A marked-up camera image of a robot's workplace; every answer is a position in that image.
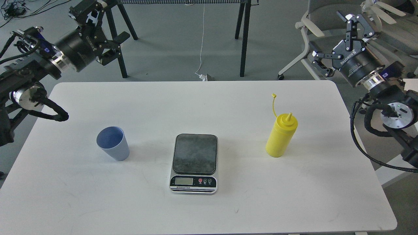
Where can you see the black trestle table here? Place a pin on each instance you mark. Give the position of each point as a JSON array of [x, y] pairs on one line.
[[189, 22]]

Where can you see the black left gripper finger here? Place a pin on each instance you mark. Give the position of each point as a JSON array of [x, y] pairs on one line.
[[110, 50], [88, 15]]

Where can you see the digital kitchen scale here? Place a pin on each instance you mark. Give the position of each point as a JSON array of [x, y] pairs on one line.
[[194, 164]]

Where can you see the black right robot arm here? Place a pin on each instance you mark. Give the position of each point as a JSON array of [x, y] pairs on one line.
[[392, 109]]

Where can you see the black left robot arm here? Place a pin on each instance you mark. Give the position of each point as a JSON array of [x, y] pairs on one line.
[[103, 25]]

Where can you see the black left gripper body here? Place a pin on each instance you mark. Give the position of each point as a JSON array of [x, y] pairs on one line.
[[79, 52]]

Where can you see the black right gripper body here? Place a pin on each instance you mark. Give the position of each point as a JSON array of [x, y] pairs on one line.
[[356, 64]]

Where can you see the grey office chair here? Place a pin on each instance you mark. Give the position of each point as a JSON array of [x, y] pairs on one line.
[[396, 21], [322, 30]]

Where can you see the blue plastic cup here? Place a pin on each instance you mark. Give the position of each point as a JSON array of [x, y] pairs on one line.
[[113, 142]]

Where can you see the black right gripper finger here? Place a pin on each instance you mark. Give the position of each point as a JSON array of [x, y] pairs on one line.
[[351, 28], [317, 62]]

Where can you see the yellow squeeze bottle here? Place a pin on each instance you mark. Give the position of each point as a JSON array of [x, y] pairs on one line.
[[282, 132]]

